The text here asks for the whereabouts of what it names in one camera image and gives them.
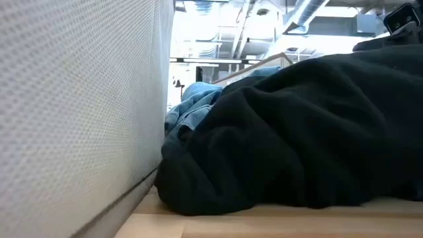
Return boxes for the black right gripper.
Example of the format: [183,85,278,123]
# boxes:
[352,21,423,52]

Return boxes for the black garment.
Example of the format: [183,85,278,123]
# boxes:
[153,44,423,216]

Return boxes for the blue denim jeans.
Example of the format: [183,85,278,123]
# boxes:
[164,65,282,139]

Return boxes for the cardboard box with blue cloth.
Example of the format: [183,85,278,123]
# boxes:
[211,52,295,87]

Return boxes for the grey mesh side panel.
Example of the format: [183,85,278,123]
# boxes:
[0,0,175,238]

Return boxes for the silver ceiling air duct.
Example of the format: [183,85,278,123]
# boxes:
[282,0,331,36]

